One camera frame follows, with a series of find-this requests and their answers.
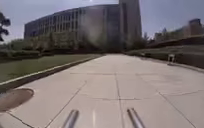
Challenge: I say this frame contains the round manhole cover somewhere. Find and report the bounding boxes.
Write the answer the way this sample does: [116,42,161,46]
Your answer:
[0,87,35,113]

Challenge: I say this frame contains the robot's own part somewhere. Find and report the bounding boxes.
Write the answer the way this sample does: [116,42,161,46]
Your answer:
[126,107,146,128]
[61,109,80,128]

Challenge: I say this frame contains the concrete kerb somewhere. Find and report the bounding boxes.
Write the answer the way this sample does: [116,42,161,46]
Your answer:
[0,54,106,98]

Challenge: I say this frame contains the row of small trees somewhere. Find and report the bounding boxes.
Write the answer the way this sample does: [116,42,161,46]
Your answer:
[9,33,88,54]

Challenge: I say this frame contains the pale concrete slab plaza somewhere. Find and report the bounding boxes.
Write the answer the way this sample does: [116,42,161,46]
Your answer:
[0,53,204,128]

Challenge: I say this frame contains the green grass lawn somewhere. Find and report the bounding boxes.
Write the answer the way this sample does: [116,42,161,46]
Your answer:
[0,53,103,86]

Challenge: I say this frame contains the low brown building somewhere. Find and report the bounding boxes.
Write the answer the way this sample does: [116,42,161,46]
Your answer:
[153,18,204,43]

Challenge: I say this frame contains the large curved grey building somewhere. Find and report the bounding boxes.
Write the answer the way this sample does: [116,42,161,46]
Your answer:
[23,0,143,54]

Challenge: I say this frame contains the low green hedge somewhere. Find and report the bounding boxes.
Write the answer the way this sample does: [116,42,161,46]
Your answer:
[0,48,41,64]

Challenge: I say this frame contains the small sign stand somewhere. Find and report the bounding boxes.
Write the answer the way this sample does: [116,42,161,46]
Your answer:
[167,53,176,65]

